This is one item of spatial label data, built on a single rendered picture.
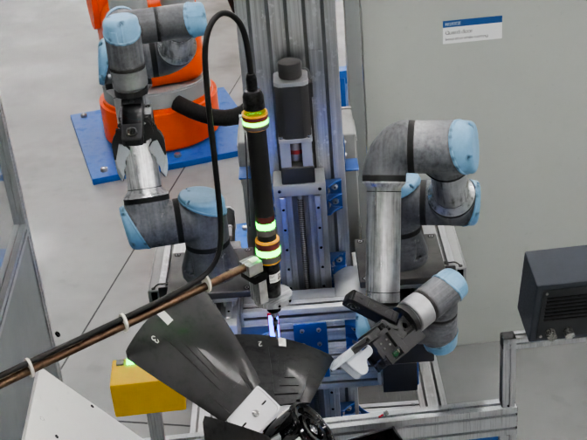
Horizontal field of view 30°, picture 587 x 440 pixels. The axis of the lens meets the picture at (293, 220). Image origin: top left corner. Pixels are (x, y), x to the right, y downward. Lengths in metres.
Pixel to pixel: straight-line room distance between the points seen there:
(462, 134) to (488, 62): 1.48
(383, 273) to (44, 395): 0.79
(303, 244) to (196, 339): 0.94
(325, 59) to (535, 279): 0.80
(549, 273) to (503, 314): 1.87
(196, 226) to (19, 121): 4.15
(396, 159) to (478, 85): 1.51
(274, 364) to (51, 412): 0.50
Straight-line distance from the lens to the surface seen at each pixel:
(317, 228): 2.87
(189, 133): 6.01
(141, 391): 2.48
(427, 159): 2.34
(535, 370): 4.23
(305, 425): 2.02
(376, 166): 2.36
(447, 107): 3.84
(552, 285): 2.43
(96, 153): 6.14
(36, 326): 3.40
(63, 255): 5.24
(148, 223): 2.75
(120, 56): 2.30
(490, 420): 2.67
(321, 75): 2.79
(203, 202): 2.74
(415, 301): 2.27
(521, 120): 3.92
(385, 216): 2.37
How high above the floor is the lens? 2.52
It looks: 29 degrees down
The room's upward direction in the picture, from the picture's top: 5 degrees counter-clockwise
